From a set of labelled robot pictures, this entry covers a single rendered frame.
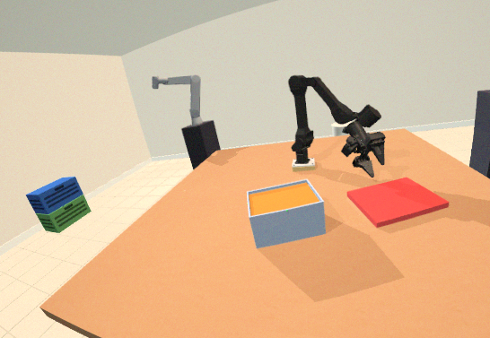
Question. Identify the red lid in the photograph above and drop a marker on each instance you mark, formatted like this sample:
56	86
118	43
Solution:
396	200

